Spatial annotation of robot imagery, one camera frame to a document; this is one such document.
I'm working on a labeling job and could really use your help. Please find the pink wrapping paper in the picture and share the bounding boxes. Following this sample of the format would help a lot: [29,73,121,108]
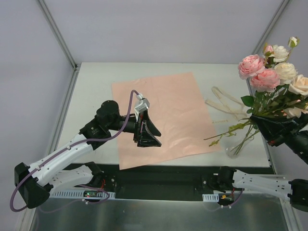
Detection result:
[112,73,221,169]

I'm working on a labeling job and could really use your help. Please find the artificial rose bouquet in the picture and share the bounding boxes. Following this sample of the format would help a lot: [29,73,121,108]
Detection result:
[203,74,308,148]

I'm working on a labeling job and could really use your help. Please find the pink rose stem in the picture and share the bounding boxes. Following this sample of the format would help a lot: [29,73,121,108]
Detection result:
[231,44,282,154]

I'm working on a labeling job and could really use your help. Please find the cream white rose stem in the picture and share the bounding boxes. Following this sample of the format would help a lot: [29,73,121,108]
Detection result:
[263,37,300,85]

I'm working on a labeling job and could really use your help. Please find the cream ribbon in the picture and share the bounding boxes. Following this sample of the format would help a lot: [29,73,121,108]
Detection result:
[205,86,248,123]

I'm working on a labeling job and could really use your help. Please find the peach rose stem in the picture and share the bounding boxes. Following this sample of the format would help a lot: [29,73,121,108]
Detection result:
[241,93,266,116]

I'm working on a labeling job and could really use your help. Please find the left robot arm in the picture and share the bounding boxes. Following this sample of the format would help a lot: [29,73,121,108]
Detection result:
[13,98,162,209]

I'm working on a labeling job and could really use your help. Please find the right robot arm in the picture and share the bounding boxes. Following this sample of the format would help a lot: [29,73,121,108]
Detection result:
[207,113,308,212]

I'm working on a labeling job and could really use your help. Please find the clear glass vase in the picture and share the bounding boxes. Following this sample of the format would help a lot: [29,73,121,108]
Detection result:
[226,132,254,159]

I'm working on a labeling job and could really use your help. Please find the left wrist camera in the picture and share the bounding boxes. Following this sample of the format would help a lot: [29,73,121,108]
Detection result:
[134,94,150,119]

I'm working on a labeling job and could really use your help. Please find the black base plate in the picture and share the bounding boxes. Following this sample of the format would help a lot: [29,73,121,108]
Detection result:
[62,161,275,200]

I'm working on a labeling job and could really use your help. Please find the left aluminium frame post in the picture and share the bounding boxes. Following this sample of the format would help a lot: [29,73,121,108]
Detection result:
[36,0,80,70]

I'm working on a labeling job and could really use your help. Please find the aluminium frame post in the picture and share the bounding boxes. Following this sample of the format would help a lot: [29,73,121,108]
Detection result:
[36,0,80,70]
[242,0,292,72]

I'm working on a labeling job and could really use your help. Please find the right aluminium frame post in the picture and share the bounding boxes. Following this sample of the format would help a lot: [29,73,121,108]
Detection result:
[242,0,292,72]

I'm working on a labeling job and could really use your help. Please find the right white cable duct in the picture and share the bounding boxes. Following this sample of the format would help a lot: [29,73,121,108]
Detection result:
[202,193,219,203]

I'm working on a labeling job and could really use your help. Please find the white cable duct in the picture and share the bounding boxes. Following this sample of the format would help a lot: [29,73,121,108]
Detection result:
[50,189,108,200]
[202,193,219,203]

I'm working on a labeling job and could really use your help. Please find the left white cable duct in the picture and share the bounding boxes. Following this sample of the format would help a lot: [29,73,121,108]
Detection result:
[50,189,108,200]

